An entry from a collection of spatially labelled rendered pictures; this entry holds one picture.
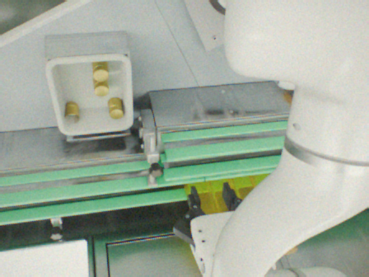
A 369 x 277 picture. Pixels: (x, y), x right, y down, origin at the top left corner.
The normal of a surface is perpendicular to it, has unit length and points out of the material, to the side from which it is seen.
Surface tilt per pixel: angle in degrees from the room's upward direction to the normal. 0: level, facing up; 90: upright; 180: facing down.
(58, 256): 90
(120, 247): 90
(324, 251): 90
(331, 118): 56
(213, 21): 4
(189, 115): 90
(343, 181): 38
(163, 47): 0
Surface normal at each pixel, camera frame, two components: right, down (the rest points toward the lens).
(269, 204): -0.63, -0.58
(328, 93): -0.66, 0.21
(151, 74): 0.19, 0.74
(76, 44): 0.06, -0.67
